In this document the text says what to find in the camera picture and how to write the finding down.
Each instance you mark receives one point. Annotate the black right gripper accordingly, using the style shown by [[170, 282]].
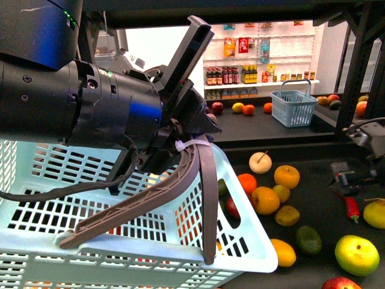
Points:
[[369, 134]]

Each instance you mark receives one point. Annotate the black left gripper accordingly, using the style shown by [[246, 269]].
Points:
[[183, 108]]

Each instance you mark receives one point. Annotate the grey basket handle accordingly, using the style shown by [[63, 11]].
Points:
[[195, 160]]

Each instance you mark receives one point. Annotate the yellow lemon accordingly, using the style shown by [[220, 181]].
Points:
[[237, 108], [285, 253]]

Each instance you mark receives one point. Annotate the large light blue basket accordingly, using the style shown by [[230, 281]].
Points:
[[190, 227]]

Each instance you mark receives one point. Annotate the black fruit shelf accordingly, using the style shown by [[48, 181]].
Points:
[[312, 148]]

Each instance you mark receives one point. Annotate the white goods shelf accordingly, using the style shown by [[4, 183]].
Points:
[[253, 59]]

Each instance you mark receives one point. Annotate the far peach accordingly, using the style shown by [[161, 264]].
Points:
[[212, 117]]

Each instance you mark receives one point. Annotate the red chili pepper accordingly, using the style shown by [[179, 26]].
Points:
[[352, 208]]

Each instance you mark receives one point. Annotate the white zip tie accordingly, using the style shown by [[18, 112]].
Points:
[[181, 146]]

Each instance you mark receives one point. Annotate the far red apple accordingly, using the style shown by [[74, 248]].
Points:
[[217, 108]]

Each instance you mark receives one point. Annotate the red apple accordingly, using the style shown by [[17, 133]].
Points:
[[340, 283], [217, 108], [232, 209]]

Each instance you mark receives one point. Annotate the yellow pear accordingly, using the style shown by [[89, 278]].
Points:
[[373, 212]]

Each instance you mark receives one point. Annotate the orange yellow apple back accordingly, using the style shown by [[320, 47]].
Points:
[[287, 175]]

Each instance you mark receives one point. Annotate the orange yellow apple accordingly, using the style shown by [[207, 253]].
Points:
[[265, 201], [287, 175]]

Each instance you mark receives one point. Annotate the orange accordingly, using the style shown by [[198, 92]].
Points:
[[267, 108], [248, 110]]

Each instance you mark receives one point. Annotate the brown kiwi upper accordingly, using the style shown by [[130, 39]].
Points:
[[282, 192]]

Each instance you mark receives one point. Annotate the green avocado front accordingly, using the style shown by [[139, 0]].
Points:
[[308, 240]]

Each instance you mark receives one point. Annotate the green avocado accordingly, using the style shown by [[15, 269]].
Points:
[[222, 188], [308, 240]]

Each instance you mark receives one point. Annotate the green yellow apple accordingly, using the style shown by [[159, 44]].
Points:
[[357, 255]]

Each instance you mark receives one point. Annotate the far orange right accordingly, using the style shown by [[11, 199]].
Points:
[[267, 108]]

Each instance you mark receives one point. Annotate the orange yellow apple centre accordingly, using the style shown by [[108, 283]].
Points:
[[265, 201]]

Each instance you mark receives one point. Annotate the green avocado back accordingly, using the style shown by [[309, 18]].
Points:
[[222, 188]]

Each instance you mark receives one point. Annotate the small blue basket far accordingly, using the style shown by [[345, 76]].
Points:
[[293, 108]]

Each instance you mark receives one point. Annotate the orange tangerine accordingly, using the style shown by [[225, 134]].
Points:
[[248, 183]]

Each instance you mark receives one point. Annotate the red apple centre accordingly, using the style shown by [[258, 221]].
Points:
[[232, 209]]

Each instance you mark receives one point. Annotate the red apple front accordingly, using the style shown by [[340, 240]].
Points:
[[340, 283]]

